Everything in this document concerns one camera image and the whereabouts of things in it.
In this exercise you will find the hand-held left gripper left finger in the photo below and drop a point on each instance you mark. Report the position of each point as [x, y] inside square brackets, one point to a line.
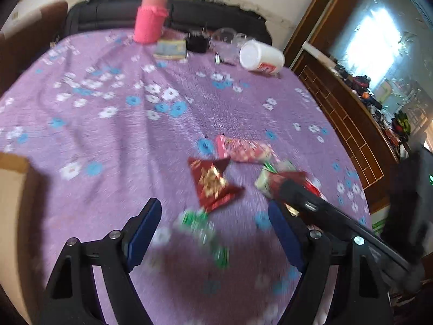
[145, 230]

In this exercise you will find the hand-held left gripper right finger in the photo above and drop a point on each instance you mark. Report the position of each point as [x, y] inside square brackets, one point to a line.
[287, 238]

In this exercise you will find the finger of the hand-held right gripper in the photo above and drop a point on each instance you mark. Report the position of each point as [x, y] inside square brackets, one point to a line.
[314, 203]

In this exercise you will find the clear packet with red label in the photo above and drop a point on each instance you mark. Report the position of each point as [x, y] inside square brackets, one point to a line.
[270, 184]

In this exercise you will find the green twist candy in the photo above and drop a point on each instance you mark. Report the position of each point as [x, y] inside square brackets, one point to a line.
[198, 225]

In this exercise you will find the dark red triangular snack packet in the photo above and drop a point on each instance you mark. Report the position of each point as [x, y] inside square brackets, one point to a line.
[211, 182]

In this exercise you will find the pink snack packet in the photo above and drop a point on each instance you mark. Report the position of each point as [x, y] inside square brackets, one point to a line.
[245, 150]

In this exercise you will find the cardboard box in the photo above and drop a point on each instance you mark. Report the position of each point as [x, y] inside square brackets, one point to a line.
[13, 193]

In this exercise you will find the wooden cabinet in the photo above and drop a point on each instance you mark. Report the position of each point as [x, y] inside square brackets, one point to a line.
[338, 108]

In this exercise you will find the purple floral tablecloth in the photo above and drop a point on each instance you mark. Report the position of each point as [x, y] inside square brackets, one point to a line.
[101, 142]

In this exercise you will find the pile of assorted clutter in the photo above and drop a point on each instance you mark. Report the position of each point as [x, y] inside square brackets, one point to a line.
[379, 108]

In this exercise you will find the white plastic cup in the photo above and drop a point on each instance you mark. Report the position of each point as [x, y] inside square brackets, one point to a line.
[260, 57]

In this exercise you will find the bundle of paper notes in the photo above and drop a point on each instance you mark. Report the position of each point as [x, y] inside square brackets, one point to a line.
[171, 49]

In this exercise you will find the clear glass cup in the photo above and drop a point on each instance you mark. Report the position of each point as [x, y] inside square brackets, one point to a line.
[224, 34]

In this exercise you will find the black key pouch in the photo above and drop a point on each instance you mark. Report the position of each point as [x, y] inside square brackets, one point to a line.
[198, 42]

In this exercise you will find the pink insulated bottle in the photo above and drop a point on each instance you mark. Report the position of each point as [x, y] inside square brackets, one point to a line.
[149, 17]

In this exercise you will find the black leather sofa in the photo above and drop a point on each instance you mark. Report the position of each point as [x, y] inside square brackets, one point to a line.
[108, 13]

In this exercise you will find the brown fabric sofa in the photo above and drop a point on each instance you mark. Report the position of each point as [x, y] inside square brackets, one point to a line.
[30, 34]

